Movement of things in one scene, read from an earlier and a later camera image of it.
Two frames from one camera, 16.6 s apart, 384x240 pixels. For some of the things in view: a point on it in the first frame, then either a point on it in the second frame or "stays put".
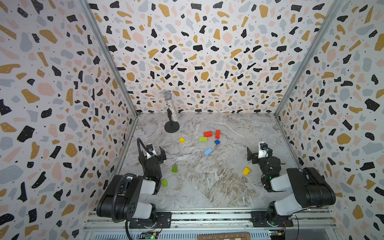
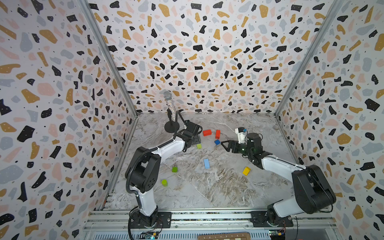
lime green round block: x=164 y=182 stays put
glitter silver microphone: x=167 y=95 stays put
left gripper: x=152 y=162 to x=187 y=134
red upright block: x=217 y=134 stays put
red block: x=208 y=134 stays put
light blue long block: x=209 y=151 to x=207 y=163
